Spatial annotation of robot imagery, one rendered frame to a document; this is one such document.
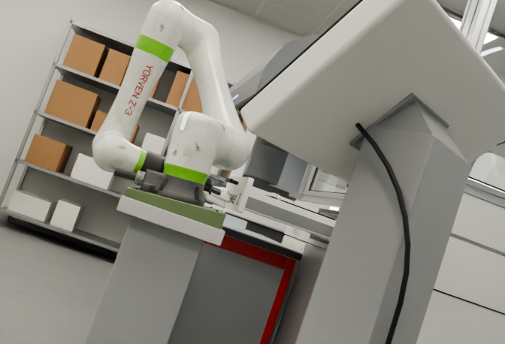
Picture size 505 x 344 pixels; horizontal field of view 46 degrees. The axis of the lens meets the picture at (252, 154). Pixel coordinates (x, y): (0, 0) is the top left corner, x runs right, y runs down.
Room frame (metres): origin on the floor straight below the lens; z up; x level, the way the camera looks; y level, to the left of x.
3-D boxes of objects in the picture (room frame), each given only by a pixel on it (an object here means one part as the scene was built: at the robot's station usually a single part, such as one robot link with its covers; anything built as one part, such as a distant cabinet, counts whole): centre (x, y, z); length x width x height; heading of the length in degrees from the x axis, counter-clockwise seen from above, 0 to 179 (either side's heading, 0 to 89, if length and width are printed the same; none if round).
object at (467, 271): (2.05, -0.79, 0.87); 1.02 x 0.95 x 0.14; 11
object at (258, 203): (1.97, -0.20, 0.86); 0.40 x 0.26 x 0.06; 101
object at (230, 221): (2.22, 0.00, 0.78); 0.12 x 0.08 x 0.04; 97
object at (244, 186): (1.93, 0.01, 0.87); 0.29 x 0.02 x 0.11; 11
